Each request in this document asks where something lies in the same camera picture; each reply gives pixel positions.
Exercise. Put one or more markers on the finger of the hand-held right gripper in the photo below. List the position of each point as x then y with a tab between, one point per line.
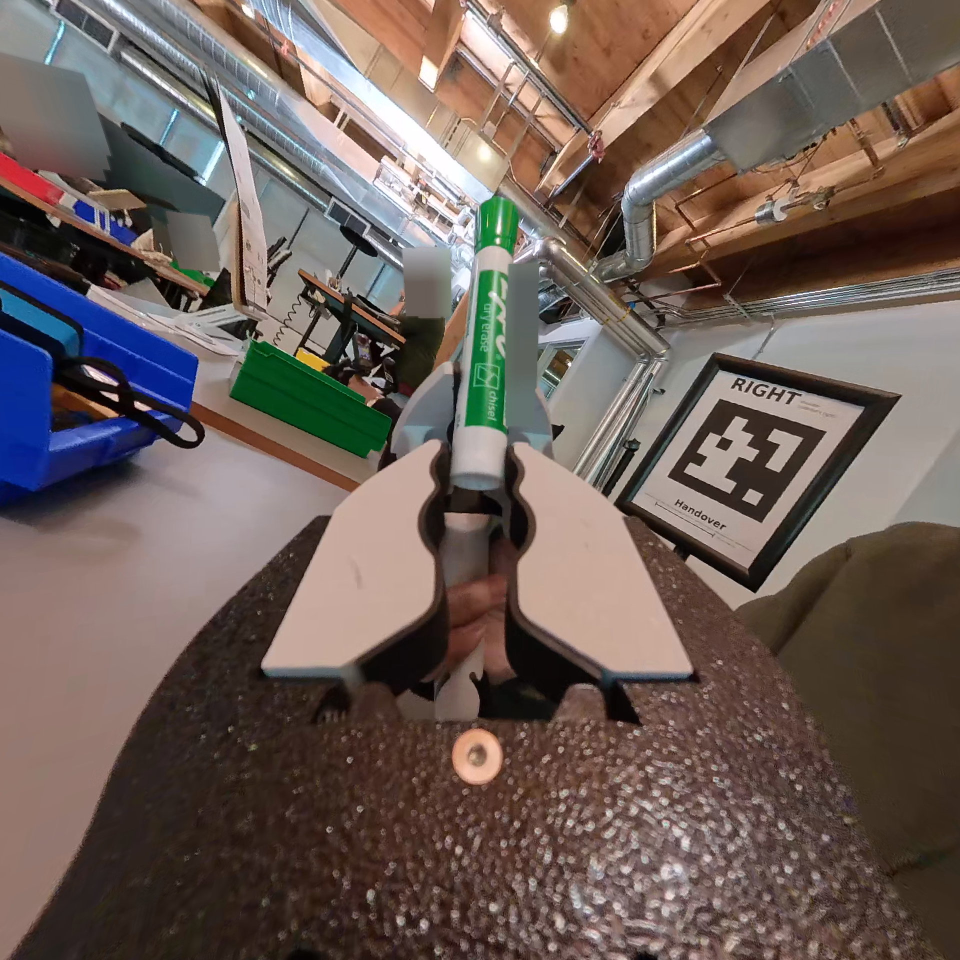
534	420
424	409

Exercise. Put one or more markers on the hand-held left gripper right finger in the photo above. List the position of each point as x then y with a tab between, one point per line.
600	585

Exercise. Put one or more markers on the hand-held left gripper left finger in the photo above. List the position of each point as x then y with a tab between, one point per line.
352	585

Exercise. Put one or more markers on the green dry erase marker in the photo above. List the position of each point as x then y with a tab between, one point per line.
487	360

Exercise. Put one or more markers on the person's right hand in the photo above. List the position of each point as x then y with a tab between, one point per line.
480	607

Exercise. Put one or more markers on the silver vertical pipe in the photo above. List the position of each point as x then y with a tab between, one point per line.
637	390

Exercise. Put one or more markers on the yellow plastic bin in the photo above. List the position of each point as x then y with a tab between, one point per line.
311	360

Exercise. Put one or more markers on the green plastic bin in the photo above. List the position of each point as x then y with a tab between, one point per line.
300	390

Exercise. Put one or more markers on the wooden top standing desk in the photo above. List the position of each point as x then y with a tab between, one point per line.
352	300

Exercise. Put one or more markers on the black floor lamp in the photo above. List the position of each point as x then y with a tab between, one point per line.
358	236

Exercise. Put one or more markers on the black framed tag sign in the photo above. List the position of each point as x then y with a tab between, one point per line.
757	457

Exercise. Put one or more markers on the white tablet stand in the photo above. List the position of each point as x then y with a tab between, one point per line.
217	322

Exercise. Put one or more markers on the printed instruction sheet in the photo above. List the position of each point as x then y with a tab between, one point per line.
256	247

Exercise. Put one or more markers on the blue plastic bin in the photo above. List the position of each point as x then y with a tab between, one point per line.
45	450

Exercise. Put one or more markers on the long wooden workbench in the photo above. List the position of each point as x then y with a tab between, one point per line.
112	238

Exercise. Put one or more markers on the light blue case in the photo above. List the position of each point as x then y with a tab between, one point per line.
37	322

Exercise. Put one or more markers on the red plastic bin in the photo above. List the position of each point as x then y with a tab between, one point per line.
26	176

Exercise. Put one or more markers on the silver round elbow duct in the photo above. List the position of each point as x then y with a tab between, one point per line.
637	217

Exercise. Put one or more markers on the rectangular metal duct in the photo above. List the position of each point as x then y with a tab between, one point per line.
825	82

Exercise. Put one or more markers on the silver insulated duct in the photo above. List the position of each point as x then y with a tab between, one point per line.
150	30

